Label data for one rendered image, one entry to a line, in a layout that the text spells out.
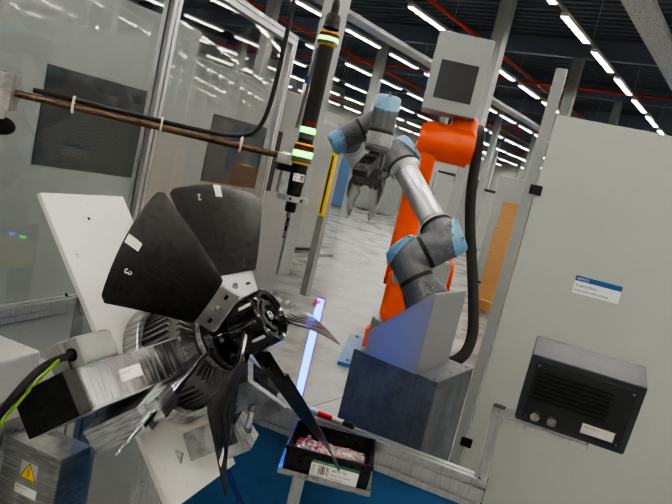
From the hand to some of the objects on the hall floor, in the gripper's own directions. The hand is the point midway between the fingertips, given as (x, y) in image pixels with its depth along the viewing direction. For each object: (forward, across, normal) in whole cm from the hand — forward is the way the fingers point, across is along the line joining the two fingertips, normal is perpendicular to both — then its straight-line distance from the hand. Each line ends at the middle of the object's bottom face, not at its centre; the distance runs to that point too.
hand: (359, 213), depth 188 cm
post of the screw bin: (+143, -11, +33) cm, 147 cm away
